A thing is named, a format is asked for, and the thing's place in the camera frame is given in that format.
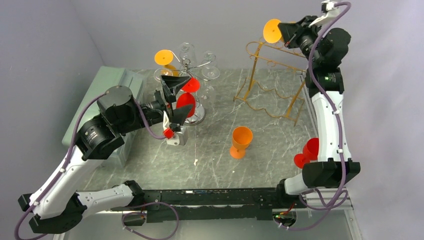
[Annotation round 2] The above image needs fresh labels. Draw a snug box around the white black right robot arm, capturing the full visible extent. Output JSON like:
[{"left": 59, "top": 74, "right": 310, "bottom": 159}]
[{"left": 275, "top": 16, "right": 361, "bottom": 208}]

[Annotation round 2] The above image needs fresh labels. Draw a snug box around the red plastic goblet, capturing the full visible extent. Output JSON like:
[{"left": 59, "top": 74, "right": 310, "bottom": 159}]
[
  {"left": 293, "top": 137, "right": 319, "bottom": 169},
  {"left": 176, "top": 77, "right": 201, "bottom": 118}
]

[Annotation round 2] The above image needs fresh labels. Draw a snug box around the green plastic storage box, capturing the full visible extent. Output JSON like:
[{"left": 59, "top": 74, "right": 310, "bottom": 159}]
[{"left": 61, "top": 66, "right": 147, "bottom": 148}]

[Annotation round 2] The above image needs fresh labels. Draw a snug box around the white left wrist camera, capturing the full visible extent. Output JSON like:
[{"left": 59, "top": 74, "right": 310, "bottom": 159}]
[{"left": 162, "top": 111, "right": 189, "bottom": 146}]

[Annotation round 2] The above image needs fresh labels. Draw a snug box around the orange plastic goblet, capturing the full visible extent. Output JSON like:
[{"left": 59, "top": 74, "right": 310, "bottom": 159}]
[
  {"left": 229, "top": 126, "right": 253, "bottom": 160},
  {"left": 154, "top": 49, "right": 179, "bottom": 77},
  {"left": 262, "top": 18, "right": 296, "bottom": 44}
]

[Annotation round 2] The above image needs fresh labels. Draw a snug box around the clear ribbed wine glass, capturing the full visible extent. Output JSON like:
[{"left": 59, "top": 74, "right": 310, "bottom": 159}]
[
  {"left": 178, "top": 42, "right": 198, "bottom": 68},
  {"left": 201, "top": 50, "right": 221, "bottom": 81}
]

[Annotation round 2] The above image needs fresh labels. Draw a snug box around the orange plastic goblet back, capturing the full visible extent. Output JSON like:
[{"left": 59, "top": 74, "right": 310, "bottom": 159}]
[{"left": 262, "top": 18, "right": 296, "bottom": 44}]

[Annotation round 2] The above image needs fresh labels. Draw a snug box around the gold wine glass rack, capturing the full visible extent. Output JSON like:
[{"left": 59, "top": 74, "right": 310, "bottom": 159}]
[{"left": 232, "top": 40, "right": 306, "bottom": 125}]

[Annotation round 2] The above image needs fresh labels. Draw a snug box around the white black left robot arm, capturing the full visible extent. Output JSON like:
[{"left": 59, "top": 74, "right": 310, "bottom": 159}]
[{"left": 18, "top": 75, "right": 195, "bottom": 239}]

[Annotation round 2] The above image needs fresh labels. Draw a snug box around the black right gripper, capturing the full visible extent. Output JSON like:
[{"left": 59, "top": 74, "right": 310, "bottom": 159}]
[{"left": 278, "top": 15, "right": 324, "bottom": 67}]

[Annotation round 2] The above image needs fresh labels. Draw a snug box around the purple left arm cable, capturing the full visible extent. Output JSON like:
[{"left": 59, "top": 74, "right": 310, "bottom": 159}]
[{"left": 13, "top": 92, "right": 180, "bottom": 240}]

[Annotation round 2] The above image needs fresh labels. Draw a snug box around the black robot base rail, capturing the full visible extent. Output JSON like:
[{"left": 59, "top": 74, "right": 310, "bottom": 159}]
[{"left": 113, "top": 186, "right": 305, "bottom": 223}]

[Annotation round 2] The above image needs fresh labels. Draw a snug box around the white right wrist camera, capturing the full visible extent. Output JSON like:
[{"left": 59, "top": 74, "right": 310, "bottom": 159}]
[{"left": 308, "top": 0, "right": 341, "bottom": 28}]

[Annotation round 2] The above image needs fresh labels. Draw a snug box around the red plastic goblet back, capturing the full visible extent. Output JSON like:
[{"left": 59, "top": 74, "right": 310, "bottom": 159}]
[{"left": 176, "top": 77, "right": 201, "bottom": 118}]

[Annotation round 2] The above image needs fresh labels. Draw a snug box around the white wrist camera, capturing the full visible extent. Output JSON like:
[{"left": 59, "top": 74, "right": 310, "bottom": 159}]
[
  {"left": 162, "top": 111, "right": 189, "bottom": 146},
  {"left": 308, "top": 0, "right": 341, "bottom": 28}
]

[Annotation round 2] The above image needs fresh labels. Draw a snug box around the aluminium frame rail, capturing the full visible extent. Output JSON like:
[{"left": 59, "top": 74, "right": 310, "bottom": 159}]
[{"left": 53, "top": 187, "right": 363, "bottom": 240}]

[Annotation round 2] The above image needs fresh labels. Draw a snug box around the chrome wine glass rack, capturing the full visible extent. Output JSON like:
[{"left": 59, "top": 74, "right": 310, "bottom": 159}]
[{"left": 172, "top": 45, "right": 220, "bottom": 126}]

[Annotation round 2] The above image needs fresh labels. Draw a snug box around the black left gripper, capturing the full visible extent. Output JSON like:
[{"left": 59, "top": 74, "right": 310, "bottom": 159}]
[{"left": 116, "top": 75, "right": 193, "bottom": 135}]

